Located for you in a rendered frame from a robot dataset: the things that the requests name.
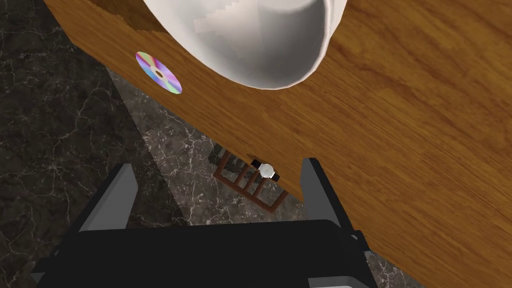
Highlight rainbow compact disc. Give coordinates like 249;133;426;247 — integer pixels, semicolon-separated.
135;50;183;96

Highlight brown wooden table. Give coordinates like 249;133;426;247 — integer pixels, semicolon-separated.
43;0;512;288

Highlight wristwatch with black strap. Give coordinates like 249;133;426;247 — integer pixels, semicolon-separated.
250;159;281;183

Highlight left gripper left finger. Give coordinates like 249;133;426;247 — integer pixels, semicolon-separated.
72;162;139;234

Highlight white bowl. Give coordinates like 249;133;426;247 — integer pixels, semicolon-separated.
142;0;348;91

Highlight brown wooden chair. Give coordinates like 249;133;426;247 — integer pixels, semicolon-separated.
212;149;290;214

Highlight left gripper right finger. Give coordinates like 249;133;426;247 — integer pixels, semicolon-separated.
299;157;343;231

